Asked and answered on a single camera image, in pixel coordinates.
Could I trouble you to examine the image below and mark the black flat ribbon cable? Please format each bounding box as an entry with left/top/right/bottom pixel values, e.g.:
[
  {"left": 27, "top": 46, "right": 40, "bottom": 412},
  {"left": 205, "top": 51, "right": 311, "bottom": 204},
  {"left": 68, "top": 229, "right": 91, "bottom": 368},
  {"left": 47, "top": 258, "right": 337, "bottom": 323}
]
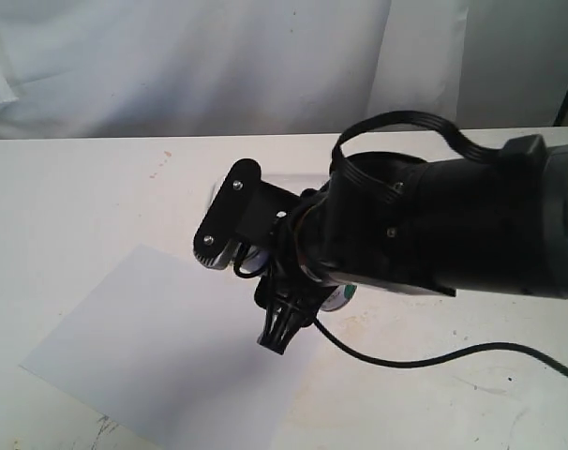
[{"left": 329, "top": 110, "right": 505, "bottom": 207}]

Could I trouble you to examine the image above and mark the spray paint can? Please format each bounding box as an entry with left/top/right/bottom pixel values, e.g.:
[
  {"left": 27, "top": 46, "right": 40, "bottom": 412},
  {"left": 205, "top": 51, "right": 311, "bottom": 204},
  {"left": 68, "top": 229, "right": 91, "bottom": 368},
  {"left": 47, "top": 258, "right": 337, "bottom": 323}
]
[{"left": 242, "top": 247, "right": 357, "bottom": 312}]

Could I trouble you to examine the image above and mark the white paper sheet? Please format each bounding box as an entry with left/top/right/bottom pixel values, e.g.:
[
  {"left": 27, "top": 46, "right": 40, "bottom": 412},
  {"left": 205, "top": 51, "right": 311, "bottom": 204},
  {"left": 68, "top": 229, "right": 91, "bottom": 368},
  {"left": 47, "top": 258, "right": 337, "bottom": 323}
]
[{"left": 23, "top": 246, "right": 318, "bottom": 449}]

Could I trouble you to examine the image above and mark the white plastic tray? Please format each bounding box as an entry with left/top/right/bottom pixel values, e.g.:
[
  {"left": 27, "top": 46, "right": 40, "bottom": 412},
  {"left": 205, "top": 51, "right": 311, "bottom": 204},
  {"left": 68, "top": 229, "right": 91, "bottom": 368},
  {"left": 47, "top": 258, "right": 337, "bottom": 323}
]
[{"left": 242, "top": 173, "right": 328, "bottom": 211}]

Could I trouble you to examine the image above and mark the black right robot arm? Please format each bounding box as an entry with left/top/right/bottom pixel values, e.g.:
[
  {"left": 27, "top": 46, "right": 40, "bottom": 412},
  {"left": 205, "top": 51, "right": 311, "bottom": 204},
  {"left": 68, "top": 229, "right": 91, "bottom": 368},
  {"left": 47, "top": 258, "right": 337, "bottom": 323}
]
[{"left": 255, "top": 135, "right": 568, "bottom": 353}]

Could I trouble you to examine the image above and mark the black camera cable right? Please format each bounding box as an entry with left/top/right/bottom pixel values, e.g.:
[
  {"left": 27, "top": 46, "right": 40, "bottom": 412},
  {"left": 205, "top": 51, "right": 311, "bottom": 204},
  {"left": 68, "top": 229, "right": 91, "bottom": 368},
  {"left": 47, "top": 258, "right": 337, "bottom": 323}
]
[{"left": 232, "top": 243, "right": 568, "bottom": 382}]

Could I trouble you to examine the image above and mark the white backdrop cloth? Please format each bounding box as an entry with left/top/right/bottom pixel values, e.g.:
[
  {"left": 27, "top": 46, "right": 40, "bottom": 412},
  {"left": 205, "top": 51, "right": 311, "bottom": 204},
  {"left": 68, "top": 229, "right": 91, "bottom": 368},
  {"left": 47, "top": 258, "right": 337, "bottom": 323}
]
[{"left": 0, "top": 1, "right": 568, "bottom": 139}]

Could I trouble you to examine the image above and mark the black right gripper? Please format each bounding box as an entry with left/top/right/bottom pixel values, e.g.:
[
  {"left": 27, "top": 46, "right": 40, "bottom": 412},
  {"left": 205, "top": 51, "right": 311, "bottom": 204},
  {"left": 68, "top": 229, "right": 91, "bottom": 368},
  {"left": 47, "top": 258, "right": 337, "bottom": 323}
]
[{"left": 254, "top": 152, "right": 456, "bottom": 354}]

